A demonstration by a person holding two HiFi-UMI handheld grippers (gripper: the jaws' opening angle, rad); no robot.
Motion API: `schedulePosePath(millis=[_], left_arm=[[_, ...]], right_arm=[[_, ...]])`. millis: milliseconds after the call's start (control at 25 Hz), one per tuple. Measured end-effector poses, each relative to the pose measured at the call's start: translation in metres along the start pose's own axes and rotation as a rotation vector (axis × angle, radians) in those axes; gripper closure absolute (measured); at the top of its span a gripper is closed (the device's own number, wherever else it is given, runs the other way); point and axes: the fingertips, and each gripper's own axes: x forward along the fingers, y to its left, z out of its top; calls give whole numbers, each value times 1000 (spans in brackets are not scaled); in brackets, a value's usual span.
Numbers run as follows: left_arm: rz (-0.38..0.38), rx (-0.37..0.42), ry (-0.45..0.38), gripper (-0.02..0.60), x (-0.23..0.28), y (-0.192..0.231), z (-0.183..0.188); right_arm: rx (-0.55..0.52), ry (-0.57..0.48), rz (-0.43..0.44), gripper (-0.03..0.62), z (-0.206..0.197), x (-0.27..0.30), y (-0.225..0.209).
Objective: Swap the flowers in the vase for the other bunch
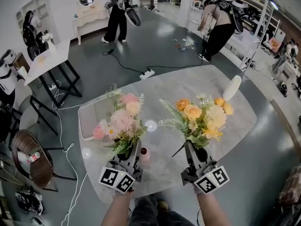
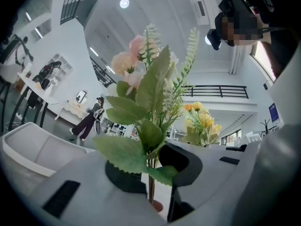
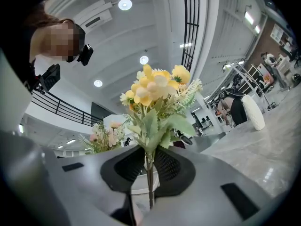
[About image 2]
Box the yellow flower bouquet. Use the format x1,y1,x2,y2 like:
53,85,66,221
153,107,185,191
181,102,223,147

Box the white wall shelf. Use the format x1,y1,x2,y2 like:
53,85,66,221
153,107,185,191
47,54,73,80

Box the white dressing table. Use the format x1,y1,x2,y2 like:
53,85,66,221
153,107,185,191
54,100,91,125

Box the pink flower bouquet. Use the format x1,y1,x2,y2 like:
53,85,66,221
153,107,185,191
93,24,200,206

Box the white table black legs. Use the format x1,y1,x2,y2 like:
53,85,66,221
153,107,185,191
16,72,61,130

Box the black head-mounted camera rig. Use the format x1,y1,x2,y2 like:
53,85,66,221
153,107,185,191
206,0,276,51

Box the blue wall sign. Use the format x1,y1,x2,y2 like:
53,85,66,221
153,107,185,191
268,102,280,123

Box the black window grille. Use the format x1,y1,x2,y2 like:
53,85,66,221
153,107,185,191
60,0,89,25

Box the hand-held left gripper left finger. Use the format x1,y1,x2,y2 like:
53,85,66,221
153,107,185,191
30,152,165,226

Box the white rectangular tray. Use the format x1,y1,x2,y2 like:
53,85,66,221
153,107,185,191
2,122,97,178

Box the person's dark shirt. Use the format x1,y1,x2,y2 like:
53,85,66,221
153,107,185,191
258,0,301,77

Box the person's head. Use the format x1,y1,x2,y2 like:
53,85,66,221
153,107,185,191
214,6,266,48

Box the black balcony railing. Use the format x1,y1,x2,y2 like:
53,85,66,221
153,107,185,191
182,85,249,99

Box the grey marble table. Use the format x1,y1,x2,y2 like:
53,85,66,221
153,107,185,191
1,135,151,204

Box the white ceiling air conditioner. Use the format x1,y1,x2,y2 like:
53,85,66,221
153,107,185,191
189,0,221,26

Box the black coat rack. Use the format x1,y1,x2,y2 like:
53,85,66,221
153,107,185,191
260,119,278,136

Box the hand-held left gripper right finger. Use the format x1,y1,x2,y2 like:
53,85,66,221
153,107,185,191
159,141,257,223

